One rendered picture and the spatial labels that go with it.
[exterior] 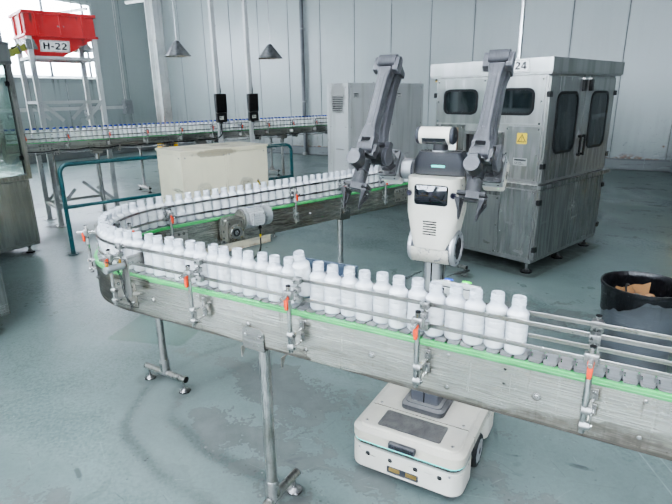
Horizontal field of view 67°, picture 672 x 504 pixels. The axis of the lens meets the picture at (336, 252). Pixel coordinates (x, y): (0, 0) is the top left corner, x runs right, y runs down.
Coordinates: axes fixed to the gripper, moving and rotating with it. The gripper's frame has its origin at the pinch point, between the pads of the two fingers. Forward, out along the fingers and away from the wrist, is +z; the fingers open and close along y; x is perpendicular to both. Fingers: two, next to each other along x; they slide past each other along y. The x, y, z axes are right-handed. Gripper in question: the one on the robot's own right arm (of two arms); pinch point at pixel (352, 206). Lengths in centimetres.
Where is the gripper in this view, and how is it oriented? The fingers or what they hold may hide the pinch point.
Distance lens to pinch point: 203.4
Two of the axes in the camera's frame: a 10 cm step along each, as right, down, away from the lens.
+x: 3.8, 1.8, 9.0
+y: 8.9, 2.1, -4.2
